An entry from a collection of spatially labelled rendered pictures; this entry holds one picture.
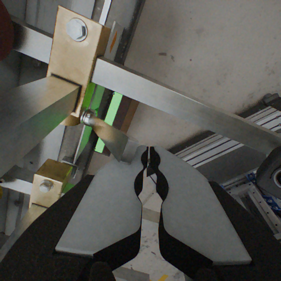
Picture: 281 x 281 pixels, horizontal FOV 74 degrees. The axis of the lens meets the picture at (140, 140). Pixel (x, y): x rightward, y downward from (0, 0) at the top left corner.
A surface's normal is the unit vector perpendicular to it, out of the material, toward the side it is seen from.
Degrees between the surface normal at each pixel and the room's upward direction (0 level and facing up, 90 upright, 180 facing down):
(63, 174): 90
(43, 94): 90
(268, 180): 33
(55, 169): 90
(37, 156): 0
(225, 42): 0
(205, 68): 0
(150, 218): 90
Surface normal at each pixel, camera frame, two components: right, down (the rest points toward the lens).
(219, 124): -0.04, 0.47
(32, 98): 0.38, -0.81
